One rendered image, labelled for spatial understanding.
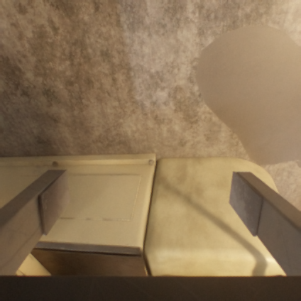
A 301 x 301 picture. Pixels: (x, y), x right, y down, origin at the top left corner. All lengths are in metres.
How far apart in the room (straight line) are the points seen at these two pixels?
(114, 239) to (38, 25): 1.01
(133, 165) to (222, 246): 0.68
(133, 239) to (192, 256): 0.26
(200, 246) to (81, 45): 1.02
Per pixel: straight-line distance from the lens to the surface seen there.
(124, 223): 1.08
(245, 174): 0.17
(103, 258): 1.06
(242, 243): 1.02
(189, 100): 1.13
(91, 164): 1.44
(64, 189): 0.17
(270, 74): 1.15
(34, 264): 1.30
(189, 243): 0.99
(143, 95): 1.14
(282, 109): 1.26
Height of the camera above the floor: 1.02
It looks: 50 degrees down
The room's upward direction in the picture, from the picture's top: 169 degrees counter-clockwise
